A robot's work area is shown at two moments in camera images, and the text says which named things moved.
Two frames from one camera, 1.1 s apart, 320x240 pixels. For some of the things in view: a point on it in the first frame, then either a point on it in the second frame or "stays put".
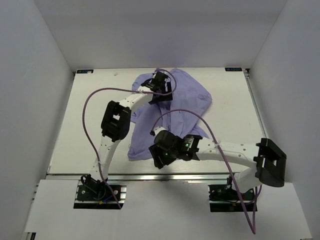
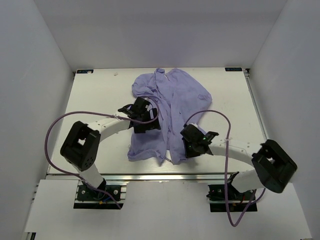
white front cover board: [160, 209] stays put
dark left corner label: [84, 71] stays put
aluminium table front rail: [154, 176] stays put
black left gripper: [166, 96] → [153, 124]
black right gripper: [156, 151] → [188, 153]
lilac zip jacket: [177, 98] stays put
